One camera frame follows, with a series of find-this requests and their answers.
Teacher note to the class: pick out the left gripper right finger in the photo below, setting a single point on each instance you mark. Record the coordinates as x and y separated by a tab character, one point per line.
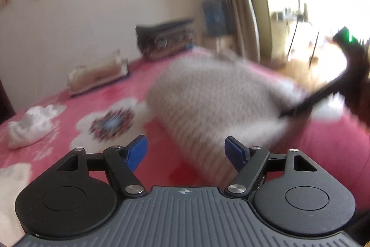
250	163

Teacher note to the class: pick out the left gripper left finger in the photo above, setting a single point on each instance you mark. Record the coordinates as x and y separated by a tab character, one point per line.
121	164

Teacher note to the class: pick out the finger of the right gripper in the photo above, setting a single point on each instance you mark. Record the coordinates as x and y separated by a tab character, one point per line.
333	87

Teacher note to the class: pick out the pink checkered knit sweater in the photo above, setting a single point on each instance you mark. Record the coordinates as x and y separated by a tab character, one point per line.
202	100

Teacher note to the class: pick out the beige folded clothes stack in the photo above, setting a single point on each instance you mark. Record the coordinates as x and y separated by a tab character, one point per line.
104	71

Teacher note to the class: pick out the dark folded clothes stack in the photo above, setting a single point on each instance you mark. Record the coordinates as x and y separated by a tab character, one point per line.
165	39

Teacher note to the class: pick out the pink floral bed blanket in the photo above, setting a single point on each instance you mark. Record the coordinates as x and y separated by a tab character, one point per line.
118	113

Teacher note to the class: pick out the white crumpled cloth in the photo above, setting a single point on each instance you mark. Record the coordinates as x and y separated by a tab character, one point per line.
36	123

